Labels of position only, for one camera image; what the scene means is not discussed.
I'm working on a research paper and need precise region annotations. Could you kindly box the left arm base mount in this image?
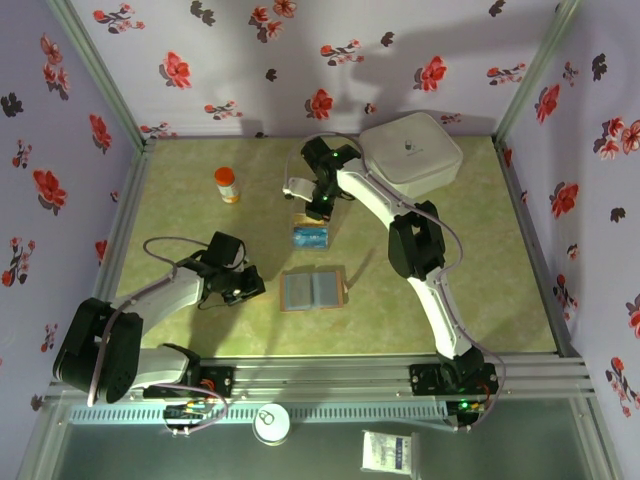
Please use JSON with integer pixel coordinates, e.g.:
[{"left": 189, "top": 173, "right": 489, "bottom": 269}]
[{"left": 143, "top": 366, "right": 236, "bottom": 400}]

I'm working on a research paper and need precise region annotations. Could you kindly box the slotted grey cable duct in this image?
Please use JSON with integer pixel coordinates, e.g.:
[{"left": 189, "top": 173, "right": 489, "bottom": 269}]
[{"left": 67, "top": 403, "right": 449, "bottom": 425}]

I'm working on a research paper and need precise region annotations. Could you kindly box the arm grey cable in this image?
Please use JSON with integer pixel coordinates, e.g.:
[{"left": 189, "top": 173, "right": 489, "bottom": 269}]
[
  {"left": 85, "top": 236, "right": 251, "bottom": 437},
  {"left": 283, "top": 132, "right": 509, "bottom": 434}
]

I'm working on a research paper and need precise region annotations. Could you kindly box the white zip case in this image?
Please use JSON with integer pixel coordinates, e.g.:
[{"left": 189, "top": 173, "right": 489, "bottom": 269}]
[{"left": 357, "top": 111, "right": 465, "bottom": 206}]

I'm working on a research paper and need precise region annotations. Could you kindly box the aluminium frame post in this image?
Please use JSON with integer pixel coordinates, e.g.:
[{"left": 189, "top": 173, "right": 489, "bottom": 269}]
[
  {"left": 47, "top": 0, "right": 154, "bottom": 151},
  {"left": 492, "top": 0, "right": 586, "bottom": 146}
]

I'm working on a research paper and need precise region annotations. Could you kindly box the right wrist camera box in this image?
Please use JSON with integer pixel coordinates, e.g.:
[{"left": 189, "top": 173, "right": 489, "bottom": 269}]
[{"left": 281, "top": 176, "right": 317, "bottom": 202}]

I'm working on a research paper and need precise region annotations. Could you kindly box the small controller circuit board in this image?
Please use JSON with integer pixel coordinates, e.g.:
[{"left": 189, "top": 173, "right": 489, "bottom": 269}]
[
  {"left": 447, "top": 398, "right": 487, "bottom": 432},
  {"left": 164, "top": 399, "right": 212, "bottom": 437}
]

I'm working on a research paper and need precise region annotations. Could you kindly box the white tissue pack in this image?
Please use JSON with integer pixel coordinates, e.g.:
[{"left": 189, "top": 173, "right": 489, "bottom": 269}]
[{"left": 360, "top": 429, "right": 419, "bottom": 475}]

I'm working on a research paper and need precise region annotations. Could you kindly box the orange-capped pill bottle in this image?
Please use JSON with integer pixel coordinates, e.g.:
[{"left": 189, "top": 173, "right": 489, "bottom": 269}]
[{"left": 213, "top": 167, "right": 242, "bottom": 205}]

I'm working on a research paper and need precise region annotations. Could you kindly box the aluminium side rail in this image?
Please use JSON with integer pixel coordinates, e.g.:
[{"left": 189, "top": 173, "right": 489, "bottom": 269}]
[
  {"left": 492, "top": 137, "right": 585, "bottom": 360},
  {"left": 79, "top": 138, "right": 157, "bottom": 362}
]

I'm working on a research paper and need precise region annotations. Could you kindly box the aluminium front rail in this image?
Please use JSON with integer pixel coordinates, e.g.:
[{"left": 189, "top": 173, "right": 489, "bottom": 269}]
[{"left": 44, "top": 354, "right": 599, "bottom": 402}]

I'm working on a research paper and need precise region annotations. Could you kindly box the pull-tab tin can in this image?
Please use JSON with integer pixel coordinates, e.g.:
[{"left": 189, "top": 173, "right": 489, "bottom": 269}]
[{"left": 252, "top": 403, "right": 292, "bottom": 446}]

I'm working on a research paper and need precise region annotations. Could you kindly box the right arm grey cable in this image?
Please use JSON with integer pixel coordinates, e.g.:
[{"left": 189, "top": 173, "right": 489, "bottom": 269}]
[{"left": 283, "top": 132, "right": 509, "bottom": 434}]

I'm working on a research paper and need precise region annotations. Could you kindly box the left arm grey cable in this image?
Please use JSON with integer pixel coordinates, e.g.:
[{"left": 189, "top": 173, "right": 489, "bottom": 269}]
[{"left": 85, "top": 236, "right": 251, "bottom": 437}]

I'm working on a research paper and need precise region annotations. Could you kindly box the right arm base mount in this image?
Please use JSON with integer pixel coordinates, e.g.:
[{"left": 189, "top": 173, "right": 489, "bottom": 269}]
[{"left": 408, "top": 362, "right": 501, "bottom": 399}]

